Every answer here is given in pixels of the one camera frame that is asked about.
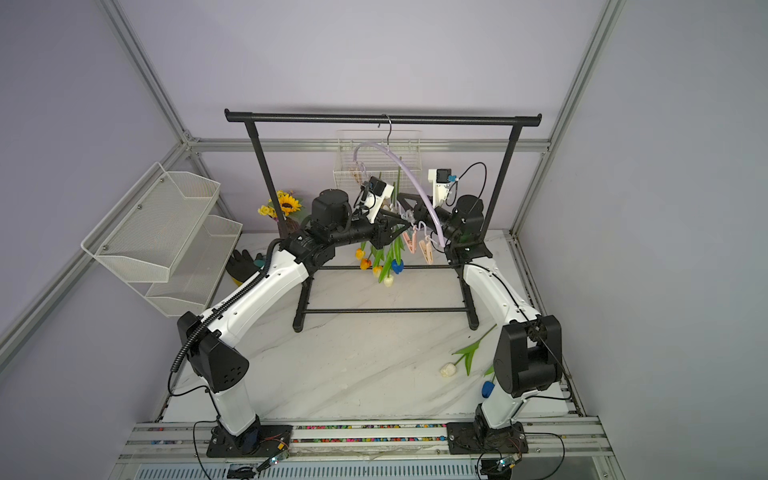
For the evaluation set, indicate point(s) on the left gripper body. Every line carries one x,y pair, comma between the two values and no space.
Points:
375,233

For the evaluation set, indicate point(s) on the white mesh two-tier shelf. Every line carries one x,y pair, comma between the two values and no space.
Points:
165,241

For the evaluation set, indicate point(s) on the blue tulip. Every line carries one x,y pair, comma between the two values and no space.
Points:
489,382
396,265

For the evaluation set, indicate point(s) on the white tulip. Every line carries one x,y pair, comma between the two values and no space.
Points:
464,357
391,254

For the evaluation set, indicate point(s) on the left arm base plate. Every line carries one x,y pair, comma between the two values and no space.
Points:
260,441

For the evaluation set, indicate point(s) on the black clothes rack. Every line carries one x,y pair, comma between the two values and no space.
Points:
334,222

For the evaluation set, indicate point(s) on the sunflower bouquet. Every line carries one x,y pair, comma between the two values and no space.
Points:
293,208

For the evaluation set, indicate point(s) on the purple clip hanger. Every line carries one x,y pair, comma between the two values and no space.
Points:
402,192

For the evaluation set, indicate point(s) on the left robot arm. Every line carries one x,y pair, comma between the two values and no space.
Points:
209,340

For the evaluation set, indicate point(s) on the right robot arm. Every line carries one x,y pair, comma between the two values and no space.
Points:
528,359

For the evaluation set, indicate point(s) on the purple ribbed vase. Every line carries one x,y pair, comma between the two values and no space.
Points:
292,226

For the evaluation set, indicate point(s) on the pale yellow tulip front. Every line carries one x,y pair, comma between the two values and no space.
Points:
376,259

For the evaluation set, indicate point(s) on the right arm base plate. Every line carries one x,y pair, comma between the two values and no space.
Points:
486,438

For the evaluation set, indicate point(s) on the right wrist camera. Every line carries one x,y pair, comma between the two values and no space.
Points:
442,181

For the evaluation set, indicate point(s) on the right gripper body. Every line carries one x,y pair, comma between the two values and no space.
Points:
445,220

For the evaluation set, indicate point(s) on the aluminium front rail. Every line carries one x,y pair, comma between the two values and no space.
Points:
544,448

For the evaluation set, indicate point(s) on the white wire wall basket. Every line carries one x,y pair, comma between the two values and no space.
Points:
403,143

